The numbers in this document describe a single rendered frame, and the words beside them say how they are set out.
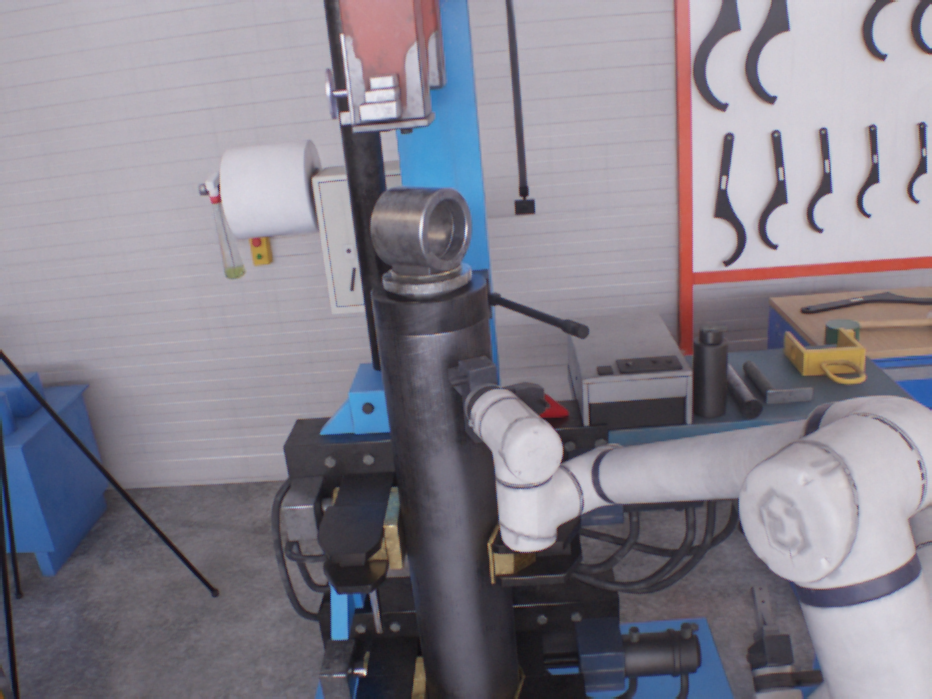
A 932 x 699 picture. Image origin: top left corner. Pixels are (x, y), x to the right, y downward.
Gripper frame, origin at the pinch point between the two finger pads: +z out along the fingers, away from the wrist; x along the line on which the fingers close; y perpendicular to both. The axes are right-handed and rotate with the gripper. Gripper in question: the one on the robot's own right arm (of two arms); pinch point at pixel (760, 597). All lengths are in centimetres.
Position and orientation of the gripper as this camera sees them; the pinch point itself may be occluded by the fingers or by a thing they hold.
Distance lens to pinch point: 166.8
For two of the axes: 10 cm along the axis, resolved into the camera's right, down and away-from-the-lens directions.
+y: -9.9, 0.7, 0.7
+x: 1.0, 4.7, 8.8
